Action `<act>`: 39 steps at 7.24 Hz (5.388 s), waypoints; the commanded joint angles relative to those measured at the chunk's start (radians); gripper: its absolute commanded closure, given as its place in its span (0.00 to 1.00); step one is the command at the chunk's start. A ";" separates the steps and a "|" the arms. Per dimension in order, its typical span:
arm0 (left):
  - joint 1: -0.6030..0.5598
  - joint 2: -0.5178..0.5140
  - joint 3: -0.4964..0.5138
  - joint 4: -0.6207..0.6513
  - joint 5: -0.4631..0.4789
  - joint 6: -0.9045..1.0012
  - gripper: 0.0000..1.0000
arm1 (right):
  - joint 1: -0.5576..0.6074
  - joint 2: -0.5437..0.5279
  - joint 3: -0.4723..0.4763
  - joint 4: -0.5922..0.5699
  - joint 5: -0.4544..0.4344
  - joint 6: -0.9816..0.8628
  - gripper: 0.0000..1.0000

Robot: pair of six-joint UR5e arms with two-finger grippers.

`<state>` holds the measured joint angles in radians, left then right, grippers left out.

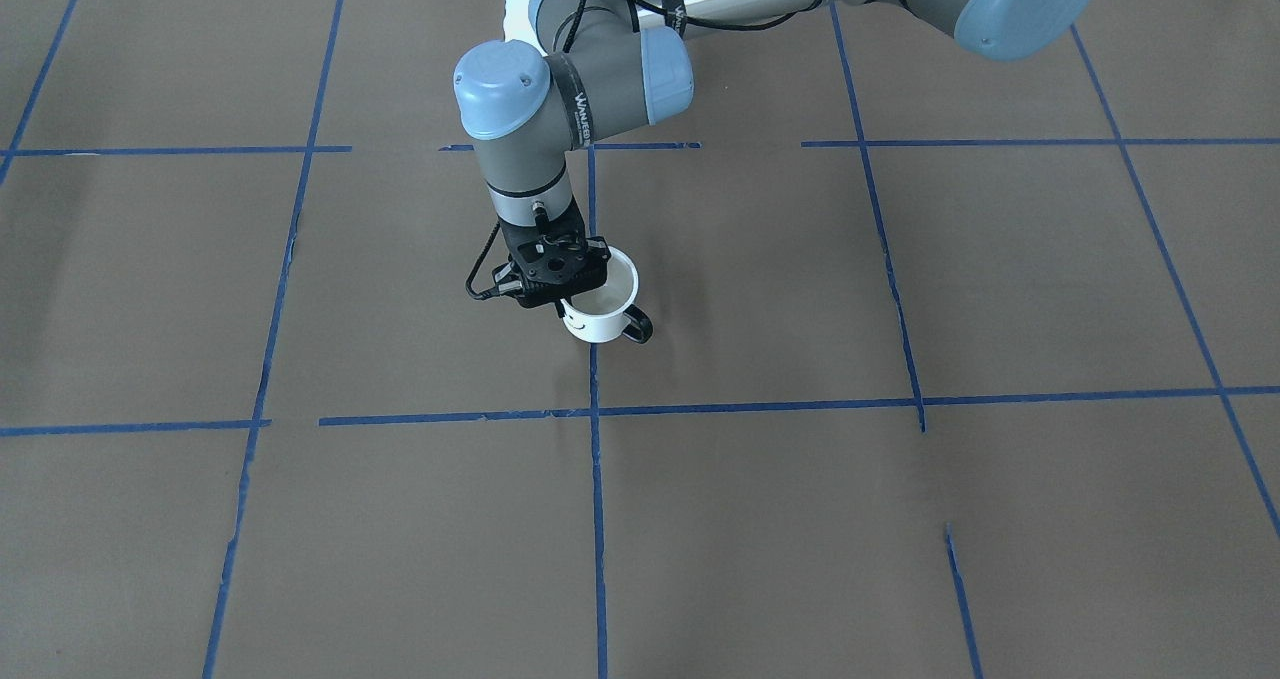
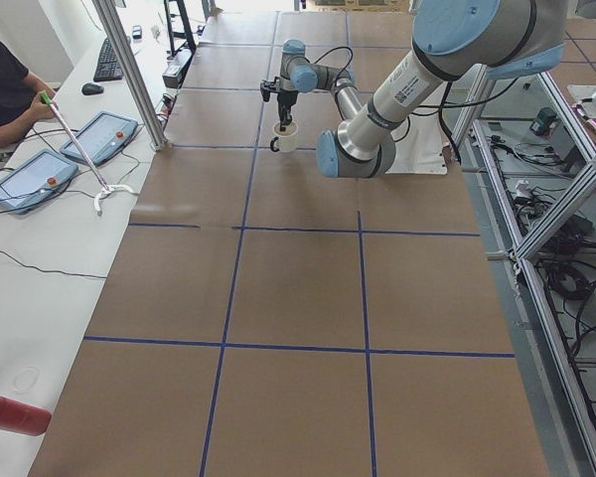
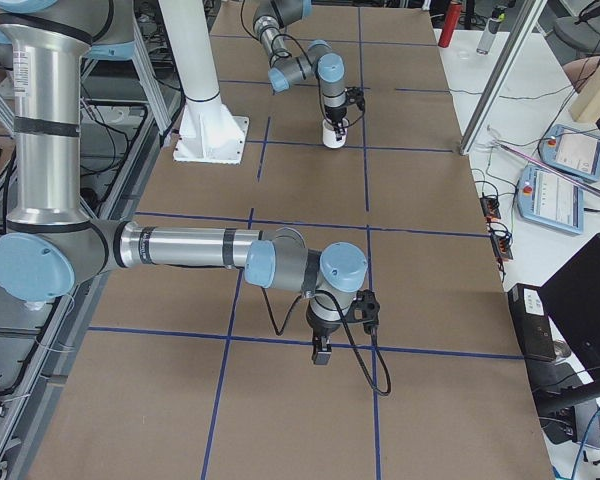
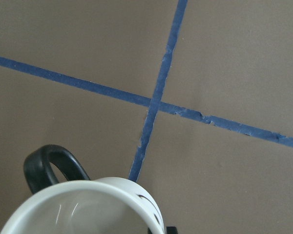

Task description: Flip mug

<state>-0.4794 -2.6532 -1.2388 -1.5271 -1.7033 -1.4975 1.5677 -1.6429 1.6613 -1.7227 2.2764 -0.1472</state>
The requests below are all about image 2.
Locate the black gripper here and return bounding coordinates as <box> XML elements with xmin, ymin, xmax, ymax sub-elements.
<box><xmin>277</xmin><ymin>90</ymin><xmax>297</xmax><ymax>131</ymax></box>

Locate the near blue teach pendant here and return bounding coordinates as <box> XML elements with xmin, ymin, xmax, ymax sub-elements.
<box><xmin>0</xmin><ymin>149</ymin><xmax>78</xmax><ymax>214</ymax></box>

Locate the black floor cable bundle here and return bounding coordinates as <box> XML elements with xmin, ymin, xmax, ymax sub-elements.
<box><xmin>530</xmin><ymin>218</ymin><xmax>596</xmax><ymax>349</ymax></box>

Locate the far blue teach pendant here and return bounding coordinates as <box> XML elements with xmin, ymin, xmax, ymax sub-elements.
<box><xmin>75</xmin><ymin>111</ymin><xmax>138</xmax><ymax>166</ymax></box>

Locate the black keyboard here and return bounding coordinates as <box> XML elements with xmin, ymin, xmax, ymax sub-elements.
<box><xmin>93</xmin><ymin>38</ymin><xmax>123</xmax><ymax>82</ymax></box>

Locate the black pendant cable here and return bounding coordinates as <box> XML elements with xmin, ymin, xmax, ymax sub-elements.
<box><xmin>0</xmin><ymin>238</ymin><xmax>107</xmax><ymax>281</ymax></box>

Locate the aluminium frame post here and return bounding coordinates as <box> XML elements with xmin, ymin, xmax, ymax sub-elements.
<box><xmin>92</xmin><ymin>0</ymin><xmax>167</xmax><ymax>151</ymax></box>

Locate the aluminium side frame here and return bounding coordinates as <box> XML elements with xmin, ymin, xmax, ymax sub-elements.
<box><xmin>453</xmin><ymin>62</ymin><xmax>596</xmax><ymax>476</ymax></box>

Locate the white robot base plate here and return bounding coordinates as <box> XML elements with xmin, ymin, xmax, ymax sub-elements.
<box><xmin>387</xmin><ymin>115</ymin><xmax>448</xmax><ymax>175</ymax></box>

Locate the brown paper table cover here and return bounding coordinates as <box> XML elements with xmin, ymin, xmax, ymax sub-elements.
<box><xmin>31</xmin><ymin>12</ymin><xmax>548</xmax><ymax>476</ymax></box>

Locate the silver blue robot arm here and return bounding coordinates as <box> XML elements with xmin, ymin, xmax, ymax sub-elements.
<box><xmin>260</xmin><ymin>1</ymin><xmax>567</xmax><ymax>178</ymax></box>

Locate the person in black shirt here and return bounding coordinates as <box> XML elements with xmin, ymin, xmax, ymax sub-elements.
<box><xmin>0</xmin><ymin>41</ymin><xmax>55</xmax><ymax>148</ymax></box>

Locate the red water bottle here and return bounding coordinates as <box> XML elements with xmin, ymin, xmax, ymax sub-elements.
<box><xmin>0</xmin><ymin>396</ymin><xmax>52</xmax><ymax>436</ymax></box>

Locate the blue teach pendant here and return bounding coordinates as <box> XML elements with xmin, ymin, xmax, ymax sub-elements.
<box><xmin>75</xmin><ymin>111</ymin><xmax>138</xmax><ymax>166</ymax></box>
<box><xmin>0</xmin><ymin>149</ymin><xmax>78</xmax><ymax>214</ymax></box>

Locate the white mug black handle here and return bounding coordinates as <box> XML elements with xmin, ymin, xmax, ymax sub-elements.
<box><xmin>269</xmin><ymin>122</ymin><xmax>298</xmax><ymax>153</ymax></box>

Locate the black computer mouse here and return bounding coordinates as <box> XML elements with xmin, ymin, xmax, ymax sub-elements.
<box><xmin>81</xmin><ymin>82</ymin><xmax>104</xmax><ymax>96</ymax></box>

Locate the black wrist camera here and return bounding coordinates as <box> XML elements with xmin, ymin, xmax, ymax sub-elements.
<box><xmin>259</xmin><ymin>77</ymin><xmax>281</xmax><ymax>102</ymax></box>

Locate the reacher grabber stick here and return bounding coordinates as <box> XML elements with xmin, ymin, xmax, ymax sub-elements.
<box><xmin>39</xmin><ymin>91</ymin><xmax>137</xmax><ymax>216</ymax></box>

